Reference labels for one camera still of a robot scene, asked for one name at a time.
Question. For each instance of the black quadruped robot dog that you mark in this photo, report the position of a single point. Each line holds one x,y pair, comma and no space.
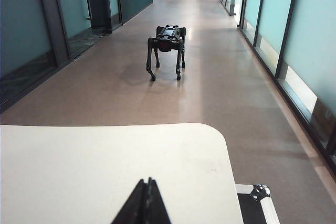
168,44

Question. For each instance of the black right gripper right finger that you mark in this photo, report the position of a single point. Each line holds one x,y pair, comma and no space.
155,205

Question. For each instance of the black aluminium-edged flight case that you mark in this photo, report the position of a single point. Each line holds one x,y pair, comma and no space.
252,208

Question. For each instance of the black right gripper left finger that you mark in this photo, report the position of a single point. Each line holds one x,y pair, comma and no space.
132,208

